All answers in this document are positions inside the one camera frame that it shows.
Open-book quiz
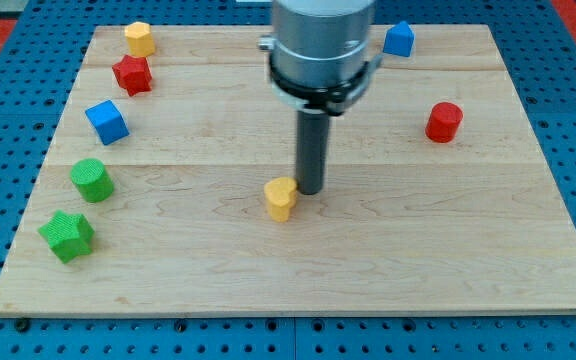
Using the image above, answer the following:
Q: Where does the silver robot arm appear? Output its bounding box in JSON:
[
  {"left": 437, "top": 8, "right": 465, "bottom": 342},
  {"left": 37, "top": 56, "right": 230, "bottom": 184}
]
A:
[{"left": 259, "top": 0, "right": 381, "bottom": 117}]

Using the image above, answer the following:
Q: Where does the wooden board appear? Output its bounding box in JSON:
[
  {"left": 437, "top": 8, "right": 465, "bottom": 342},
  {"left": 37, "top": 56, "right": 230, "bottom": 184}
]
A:
[{"left": 0, "top": 25, "right": 576, "bottom": 319}]

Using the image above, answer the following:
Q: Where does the yellow heart block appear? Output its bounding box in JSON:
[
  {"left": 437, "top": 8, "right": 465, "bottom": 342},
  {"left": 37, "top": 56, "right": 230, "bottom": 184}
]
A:
[{"left": 264, "top": 177, "right": 297, "bottom": 222}]

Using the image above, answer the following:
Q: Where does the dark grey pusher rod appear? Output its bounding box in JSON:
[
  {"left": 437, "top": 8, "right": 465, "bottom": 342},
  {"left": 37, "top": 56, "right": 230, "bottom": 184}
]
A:
[{"left": 295, "top": 112, "right": 330, "bottom": 195}]

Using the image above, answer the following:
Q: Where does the red cylinder block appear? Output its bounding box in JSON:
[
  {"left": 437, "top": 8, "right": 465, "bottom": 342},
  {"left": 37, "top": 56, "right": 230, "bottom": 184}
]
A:
[{"left": 425, "top": 102, "right": 463, "bottom": 143}]

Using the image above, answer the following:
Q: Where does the blue triangular block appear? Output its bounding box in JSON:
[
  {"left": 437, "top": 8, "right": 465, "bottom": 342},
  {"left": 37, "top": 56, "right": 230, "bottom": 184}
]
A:
[{"left": 382, "top": 21, "right": 416, "bottom": 57}]

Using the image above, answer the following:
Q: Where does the red star block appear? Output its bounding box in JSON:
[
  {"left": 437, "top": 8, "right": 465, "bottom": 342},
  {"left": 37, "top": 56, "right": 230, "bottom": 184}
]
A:
[{"left": 112, "top": 55, "right": 152, "bottom": 97}]

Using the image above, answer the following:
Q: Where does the blue cube block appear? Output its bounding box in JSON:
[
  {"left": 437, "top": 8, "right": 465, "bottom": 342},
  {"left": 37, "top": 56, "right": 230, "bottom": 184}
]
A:
[{"left": 85, "top": 100, "right": 130, "bottom": 146}]

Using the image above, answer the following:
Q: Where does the green cylinder block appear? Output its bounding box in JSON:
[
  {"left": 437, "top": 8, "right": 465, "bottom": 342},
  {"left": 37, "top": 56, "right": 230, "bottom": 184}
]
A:
[{"left": 70, "top": 158, "right": 114, "bottom": 203}]

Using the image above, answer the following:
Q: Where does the yellow hexagon block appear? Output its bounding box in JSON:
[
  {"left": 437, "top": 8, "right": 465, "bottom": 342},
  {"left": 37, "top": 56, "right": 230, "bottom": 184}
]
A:
[{"left": 124, "top": 21, "right": 156, "bottom": 57}]

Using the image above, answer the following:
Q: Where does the green star block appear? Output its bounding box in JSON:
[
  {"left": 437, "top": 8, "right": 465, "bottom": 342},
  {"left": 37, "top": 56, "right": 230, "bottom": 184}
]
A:
[{"left": 38, "top": 210, "right": 95, "bottom": 264}]

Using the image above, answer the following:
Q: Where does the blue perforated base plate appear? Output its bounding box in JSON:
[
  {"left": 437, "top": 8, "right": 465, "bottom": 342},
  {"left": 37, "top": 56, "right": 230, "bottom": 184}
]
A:
[{"left": 0, "top": 0, "right": 576, "bottom": 359}]

